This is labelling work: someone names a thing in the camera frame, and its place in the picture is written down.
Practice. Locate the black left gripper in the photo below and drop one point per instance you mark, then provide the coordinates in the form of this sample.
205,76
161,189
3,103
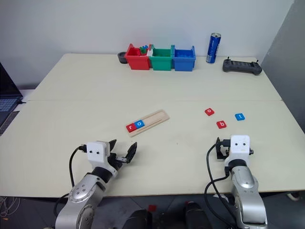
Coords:
115,159

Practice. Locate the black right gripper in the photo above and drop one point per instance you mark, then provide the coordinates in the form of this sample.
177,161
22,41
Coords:
227,152

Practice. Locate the red letter tile b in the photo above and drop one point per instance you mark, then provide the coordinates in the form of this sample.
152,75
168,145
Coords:
221,124

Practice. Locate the wooden letter tray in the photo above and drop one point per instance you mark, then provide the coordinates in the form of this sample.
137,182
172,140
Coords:
155,119

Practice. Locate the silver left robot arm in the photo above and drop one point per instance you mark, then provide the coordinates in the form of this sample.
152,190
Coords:
78,200

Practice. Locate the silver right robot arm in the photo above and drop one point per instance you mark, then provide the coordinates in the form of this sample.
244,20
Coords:
247,190

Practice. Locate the red letter tile r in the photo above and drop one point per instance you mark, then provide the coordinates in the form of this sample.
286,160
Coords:
130,128

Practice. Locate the blue letter tile o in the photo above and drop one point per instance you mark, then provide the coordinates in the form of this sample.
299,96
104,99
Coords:
139,123

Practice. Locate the small red square object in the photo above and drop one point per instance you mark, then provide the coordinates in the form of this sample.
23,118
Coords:
152,208

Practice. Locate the dark rounded shape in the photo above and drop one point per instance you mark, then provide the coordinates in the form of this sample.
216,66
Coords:
196,214
138,219

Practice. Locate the grey handheld controller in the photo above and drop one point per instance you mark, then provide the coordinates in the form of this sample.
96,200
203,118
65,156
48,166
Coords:
240,66

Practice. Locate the red plastic bin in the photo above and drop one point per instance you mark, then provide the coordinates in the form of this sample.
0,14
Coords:
138,62

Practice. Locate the black round dish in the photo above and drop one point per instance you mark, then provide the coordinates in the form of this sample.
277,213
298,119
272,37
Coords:
121,58

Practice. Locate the green plastic bin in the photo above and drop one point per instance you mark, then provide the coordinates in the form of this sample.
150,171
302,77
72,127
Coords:
162,63

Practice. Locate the white plastic piece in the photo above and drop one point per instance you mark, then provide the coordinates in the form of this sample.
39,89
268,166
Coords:
149,53

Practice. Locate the blue plastic bin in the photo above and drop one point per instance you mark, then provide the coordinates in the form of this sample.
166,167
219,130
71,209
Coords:
183,64

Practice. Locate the green toy bricks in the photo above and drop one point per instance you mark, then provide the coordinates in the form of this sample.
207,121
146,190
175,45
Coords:
143,50

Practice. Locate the blue drink can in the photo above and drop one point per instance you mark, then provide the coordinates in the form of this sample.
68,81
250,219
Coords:
213,48

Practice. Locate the dark laptop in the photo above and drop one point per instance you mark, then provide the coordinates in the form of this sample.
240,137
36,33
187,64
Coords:
8,97

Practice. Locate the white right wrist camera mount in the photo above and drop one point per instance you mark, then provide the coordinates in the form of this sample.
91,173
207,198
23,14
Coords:
239,149

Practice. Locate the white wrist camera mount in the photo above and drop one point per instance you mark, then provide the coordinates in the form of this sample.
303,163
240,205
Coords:
239,149
95,152

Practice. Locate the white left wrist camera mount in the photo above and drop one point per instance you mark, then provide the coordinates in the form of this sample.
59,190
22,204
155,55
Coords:
95,152

